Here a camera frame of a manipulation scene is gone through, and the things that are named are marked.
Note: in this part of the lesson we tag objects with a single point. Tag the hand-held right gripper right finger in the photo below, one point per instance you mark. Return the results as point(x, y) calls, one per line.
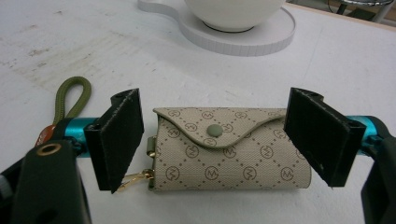
point(317, 137)

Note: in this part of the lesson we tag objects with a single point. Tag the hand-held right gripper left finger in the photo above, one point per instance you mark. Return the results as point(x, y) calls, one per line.
point(116, 140)

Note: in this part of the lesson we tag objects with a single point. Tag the beige patterned pouch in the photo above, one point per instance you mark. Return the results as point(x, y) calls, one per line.
point(230, 152)

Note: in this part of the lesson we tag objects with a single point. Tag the white round tray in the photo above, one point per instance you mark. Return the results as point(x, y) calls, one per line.
point(249, 37)

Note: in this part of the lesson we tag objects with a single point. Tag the metal stand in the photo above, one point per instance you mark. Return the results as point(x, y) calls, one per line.
point(362, 7)

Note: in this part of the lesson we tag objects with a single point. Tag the white bowl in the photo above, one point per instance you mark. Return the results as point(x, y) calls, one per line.
point(234, 14)

